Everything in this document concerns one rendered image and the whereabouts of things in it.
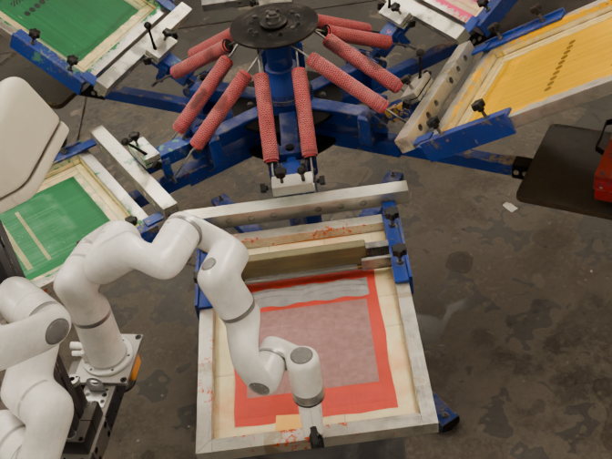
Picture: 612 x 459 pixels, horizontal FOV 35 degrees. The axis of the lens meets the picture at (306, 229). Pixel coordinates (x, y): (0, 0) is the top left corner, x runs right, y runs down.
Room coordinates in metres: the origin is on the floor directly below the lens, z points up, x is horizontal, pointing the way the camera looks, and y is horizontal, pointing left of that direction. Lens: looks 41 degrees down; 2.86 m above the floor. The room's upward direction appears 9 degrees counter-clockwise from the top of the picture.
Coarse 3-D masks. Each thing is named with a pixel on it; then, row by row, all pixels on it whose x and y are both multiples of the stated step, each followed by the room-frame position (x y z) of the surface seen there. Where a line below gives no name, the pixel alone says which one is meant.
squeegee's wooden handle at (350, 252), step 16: (256, 256) 2.02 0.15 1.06; (272, 256) 2.01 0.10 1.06; (288, 256) 2.00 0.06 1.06; (304, 256) 2.00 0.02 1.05; (320, 256) 1.99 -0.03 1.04; (336, 256) 1.99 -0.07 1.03; (352, 256) 1.99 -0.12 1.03; (256, 272) 2.00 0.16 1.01; (272, 272) 2.00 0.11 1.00; (288, 272) 2.00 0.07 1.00
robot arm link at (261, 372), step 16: (256, 304) 1.49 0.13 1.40; (240, 320) 1.45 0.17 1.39; (256, 320) 1.46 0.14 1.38; (240, 336) 1.44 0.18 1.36; (256, 336) 1.43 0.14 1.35; (240, 352) 1.42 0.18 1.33; (256, 352) 1.41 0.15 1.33; (272, 352) 1.46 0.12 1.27; (240, 368) 1.40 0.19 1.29; (256, 368) 1.39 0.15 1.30; (272, 368) 1.42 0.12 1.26; (256, 384) 1.39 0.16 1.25; (272, 384) 1.39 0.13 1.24
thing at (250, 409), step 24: (264, 288) 1.99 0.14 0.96; (264, 312) 1.90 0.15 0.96; (288, 312) 1.88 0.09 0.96; (264, 336) 1.81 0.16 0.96; (288, 336) 1.79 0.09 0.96; (240, 384) 1.65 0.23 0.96; (288, 384) 1.63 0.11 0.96; (240, 408) 1.58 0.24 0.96; (264, 408) 1.56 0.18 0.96; (288, 408) 1.55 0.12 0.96
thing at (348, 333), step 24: (312, 312) 1.87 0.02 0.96; (336, 312) 1.85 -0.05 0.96; (360, 312) 1.84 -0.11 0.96; (312, 336) 1.78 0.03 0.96; (336, 336) 1.76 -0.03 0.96; (360, 336) 1.75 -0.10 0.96; (384, 336) 1.74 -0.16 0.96; (336, 360) 1.68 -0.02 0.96; (360, 360) 1.67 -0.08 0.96; (384, 360) 1.66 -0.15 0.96; (336, 384) 1.60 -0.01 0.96; (360, 384) 1.59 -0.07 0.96; (384, 384) 1.58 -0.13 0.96; (336, 408) 1.53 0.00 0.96; (360, 408) 1.51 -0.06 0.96; (384, 408) 1.50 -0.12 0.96
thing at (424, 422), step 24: (240, 240) 2.18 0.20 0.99; (264, 240) 2.17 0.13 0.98; (288, 240) 2.17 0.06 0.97; (408, 288) 1.87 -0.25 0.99; (408, 312) 1.77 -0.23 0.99; (408, 336) 1.69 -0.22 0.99; (432, 408) 1.45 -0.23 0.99; (288, 432) 1.45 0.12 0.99; (336, 432) 1.43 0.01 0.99; (360, 432) 1.42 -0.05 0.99; (384, 432) 1.41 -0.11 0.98; (408, 432) 1.41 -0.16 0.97; (432, 432) 1.41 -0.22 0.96; (216, 456) 1.43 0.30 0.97; (240, 456) 1.43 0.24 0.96
